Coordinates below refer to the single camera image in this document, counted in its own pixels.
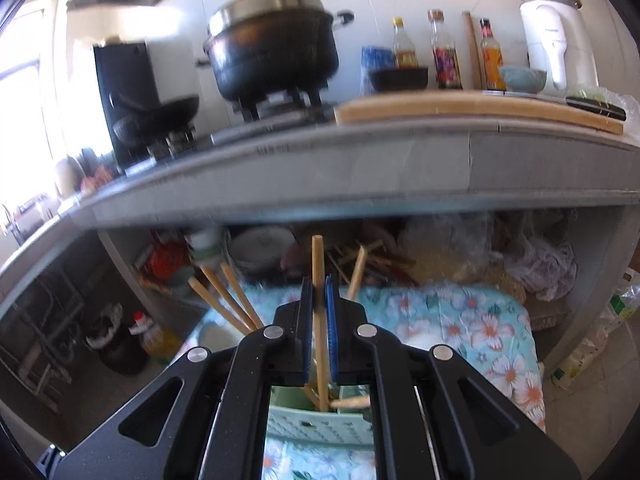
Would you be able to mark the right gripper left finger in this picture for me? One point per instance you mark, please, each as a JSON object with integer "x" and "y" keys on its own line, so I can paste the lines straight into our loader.
{"x": 205, "y": 416}

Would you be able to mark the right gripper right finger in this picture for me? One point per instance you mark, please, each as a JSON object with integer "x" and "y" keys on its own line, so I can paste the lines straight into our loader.
{"x": 434, "y": 416}

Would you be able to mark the wooden chopstick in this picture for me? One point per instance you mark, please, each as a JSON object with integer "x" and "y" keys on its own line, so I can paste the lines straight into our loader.
{"x": 319, "y": 322}
{"x": 226, "y": 296}
{"x": 204, "y": 294}
{"x": 357, "y": 274}
{"x": 229, "y": 274}

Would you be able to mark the white rice paddle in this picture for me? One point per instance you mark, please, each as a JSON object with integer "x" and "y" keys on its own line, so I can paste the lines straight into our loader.
{"x": 217, "y": 338}

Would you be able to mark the concrete kitchen counter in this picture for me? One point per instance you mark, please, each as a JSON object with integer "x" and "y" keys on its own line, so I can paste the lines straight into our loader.
{"x": 403, "y": 167}

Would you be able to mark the cooking oil bottle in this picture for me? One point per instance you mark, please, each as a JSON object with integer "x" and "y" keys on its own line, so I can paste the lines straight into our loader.
{"x": 160, "y": 344}

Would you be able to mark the green plastic utensil holder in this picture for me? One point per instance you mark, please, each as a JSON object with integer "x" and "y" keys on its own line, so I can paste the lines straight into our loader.
{"x": 293, "y": 417}

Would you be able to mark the floral quilted tablecloth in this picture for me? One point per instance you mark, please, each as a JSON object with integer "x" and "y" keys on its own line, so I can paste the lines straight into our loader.
{"x": 490, "y": 329}

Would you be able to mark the stack of white bowls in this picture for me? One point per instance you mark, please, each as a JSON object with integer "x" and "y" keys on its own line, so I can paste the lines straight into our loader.
{"x": 205, "y": 246}

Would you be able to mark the white plate under counter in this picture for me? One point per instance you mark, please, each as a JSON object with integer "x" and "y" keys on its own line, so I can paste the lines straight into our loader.
{"x": 260, "y": 248}

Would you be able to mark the white plastic bag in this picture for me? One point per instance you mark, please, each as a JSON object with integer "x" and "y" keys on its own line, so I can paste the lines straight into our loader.
{"x": 623, "y": 304}

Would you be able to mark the black wok pan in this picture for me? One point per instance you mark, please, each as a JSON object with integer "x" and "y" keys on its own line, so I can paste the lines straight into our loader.
{"x": 143, "y": 125}

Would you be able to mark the wooden cutting board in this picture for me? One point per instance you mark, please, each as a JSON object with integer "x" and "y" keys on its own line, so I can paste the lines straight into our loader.
{"x": 459, "y": 103}

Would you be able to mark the black splash guard panel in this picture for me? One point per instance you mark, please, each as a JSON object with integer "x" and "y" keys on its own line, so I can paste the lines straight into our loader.
{"x": 125, "y": 72}

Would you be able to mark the light blue bowl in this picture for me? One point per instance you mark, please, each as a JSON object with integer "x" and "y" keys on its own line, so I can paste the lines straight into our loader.
{"x": 523, "y": 79}

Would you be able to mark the dark sauce bottle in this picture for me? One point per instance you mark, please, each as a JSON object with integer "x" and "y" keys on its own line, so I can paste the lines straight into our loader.
{"x": 444, "y": 53}

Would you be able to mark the black tray dish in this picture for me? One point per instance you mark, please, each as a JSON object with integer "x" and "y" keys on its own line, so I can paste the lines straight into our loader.
{"x": 399, "y": 79}

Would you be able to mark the orange sauce bottle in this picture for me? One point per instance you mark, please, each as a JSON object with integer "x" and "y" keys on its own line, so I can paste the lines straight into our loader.
{"x": 492, "y": 57}

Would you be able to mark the large black stock pot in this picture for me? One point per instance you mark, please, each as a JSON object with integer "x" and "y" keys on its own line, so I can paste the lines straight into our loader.
{"x": 259, "y": 47}

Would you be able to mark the yellow cap sauce bottle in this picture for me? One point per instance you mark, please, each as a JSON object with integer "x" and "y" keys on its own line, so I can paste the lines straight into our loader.
{"x": 403, "y": 47}

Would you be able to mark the wooden rolling pin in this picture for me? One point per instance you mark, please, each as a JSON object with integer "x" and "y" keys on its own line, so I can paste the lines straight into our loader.
{"x": 474, "y": 53}

